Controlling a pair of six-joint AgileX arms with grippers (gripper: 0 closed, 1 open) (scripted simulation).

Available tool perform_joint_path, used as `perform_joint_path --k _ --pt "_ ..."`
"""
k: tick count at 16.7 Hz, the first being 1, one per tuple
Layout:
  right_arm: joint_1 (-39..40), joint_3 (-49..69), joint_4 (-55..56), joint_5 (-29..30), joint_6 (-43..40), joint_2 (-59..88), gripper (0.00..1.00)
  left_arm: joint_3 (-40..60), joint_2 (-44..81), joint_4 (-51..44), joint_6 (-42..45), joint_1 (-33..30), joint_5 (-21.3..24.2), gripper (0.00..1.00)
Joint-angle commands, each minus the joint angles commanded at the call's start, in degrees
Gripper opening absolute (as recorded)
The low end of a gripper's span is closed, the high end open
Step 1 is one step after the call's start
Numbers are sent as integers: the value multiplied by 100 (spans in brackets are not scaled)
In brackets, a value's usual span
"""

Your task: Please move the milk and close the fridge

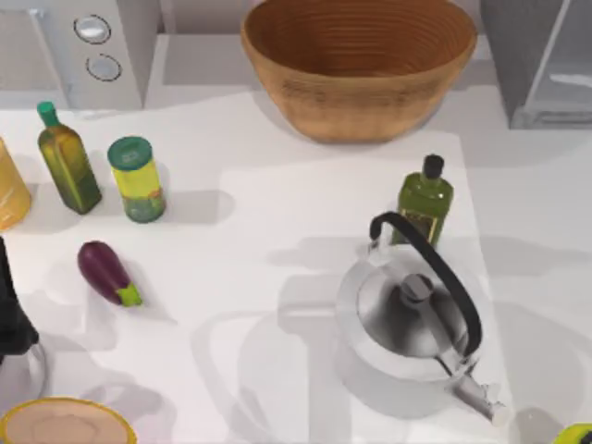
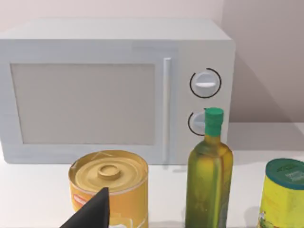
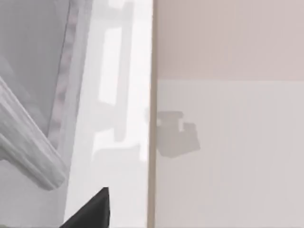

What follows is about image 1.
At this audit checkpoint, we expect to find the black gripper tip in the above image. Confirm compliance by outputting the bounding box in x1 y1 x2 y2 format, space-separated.
0 235 40 366

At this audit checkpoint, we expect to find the pale microwave oven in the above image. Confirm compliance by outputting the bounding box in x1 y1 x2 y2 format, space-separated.
0 0 161 111

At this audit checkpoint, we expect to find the silver kettle with black handle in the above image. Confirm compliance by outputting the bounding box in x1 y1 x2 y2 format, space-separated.
335 211 510 426

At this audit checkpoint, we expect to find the yellow-rimmed bowl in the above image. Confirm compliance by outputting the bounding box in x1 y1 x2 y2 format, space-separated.
0 396 138 444

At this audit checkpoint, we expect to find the microwave knob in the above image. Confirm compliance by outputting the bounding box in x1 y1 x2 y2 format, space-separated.
73 14 112 45
85 53 123 83

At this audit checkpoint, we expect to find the brown woven basket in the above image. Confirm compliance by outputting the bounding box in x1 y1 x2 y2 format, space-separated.
240 0 478 144

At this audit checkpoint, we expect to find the purple eggplant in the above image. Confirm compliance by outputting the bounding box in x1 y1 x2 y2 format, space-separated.
77 240 143 308

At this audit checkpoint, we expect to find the green-capped olive oil bottle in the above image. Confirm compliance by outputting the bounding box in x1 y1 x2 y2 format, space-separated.
36 101 104 216

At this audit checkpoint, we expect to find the black-capped green bottle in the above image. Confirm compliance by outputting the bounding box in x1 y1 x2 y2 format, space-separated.
390 154 455 251

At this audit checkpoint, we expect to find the yellow-green round object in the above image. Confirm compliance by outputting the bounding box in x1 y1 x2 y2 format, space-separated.
551 422 592 444

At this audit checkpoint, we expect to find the green-lidded yellow jar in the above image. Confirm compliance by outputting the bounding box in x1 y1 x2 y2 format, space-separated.
106 135 167 224

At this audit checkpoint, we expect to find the clear glass vessel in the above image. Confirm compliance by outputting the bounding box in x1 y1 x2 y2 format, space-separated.
0 342 49 413

